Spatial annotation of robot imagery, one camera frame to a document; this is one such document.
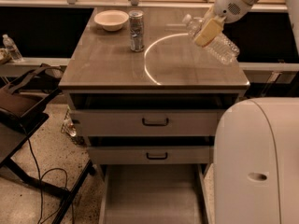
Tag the top grey drawer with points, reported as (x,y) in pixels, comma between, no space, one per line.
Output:
(112,123)

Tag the black side table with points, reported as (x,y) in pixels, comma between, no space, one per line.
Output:
(12,139)

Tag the open bottom grey drawer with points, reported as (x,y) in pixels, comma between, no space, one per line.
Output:
(155,194)

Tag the brown shoulder bag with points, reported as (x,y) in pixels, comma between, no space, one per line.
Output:
(26,97)

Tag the grey drawer cabinet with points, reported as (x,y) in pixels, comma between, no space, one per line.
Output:
(170,73)

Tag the white paper bowl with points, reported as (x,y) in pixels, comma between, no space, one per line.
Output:
(111,20)

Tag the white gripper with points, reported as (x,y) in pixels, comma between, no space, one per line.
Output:
(227,7)

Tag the clear plastic water bottle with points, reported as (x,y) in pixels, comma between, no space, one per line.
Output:
(221,47)

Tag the silver metal can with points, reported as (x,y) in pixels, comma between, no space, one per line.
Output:
(136,25)

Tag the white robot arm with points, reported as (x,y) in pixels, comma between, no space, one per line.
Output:
(256,151)

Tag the small background water bottle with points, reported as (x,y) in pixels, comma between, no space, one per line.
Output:
(12,49)

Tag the middle grey drawer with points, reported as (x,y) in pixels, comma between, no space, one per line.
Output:
(151,155)

